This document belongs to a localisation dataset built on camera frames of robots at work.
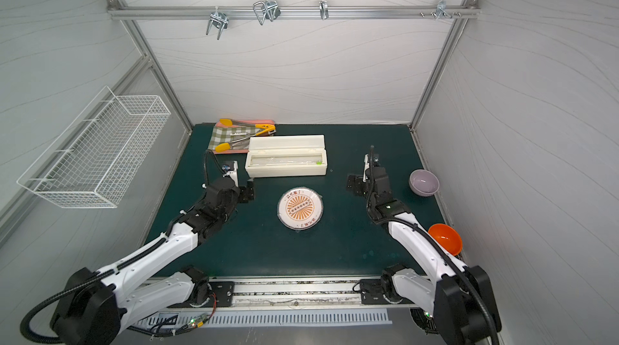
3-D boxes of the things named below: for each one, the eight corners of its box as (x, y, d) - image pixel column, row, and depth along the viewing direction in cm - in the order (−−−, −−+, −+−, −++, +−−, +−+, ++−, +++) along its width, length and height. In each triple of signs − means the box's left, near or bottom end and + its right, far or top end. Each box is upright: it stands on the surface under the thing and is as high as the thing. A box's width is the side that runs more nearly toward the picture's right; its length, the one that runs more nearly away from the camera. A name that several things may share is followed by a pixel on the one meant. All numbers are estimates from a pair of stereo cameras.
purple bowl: (409, 200, 97) (415, 191, 92) (403, 179, 104) (408, 169, 98) (435, 200, 98) (443, 191, 92) (428, 179, 104) (434, 169, 99)
